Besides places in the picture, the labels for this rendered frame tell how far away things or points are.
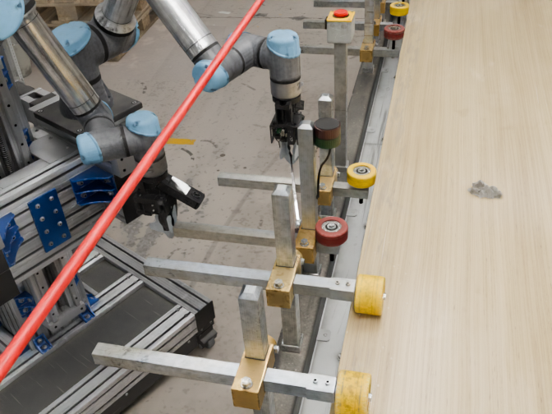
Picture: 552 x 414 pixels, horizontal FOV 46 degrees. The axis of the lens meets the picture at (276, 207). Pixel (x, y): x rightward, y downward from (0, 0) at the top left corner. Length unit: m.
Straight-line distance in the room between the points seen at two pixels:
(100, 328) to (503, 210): 1.44
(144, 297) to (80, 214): 0.61
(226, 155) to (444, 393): 2.52
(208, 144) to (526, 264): 2.46
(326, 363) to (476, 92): 1.03
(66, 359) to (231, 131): 1.89
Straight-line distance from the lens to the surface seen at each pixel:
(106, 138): 1.53
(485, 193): 1.71
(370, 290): 1.31
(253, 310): 1.11
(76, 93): 1.60
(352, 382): 1.15
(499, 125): 2.02
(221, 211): 3.15
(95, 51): 1.86
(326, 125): 1.45
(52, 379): 2.31
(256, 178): 1.84
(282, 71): 1.54
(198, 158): 3.57
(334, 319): 1.74
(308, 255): 1.58
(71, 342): 2.40
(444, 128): 1.98
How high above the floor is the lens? 1.89
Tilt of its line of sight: 37 degrees down
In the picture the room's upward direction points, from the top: 4 degrees counter-clockwise
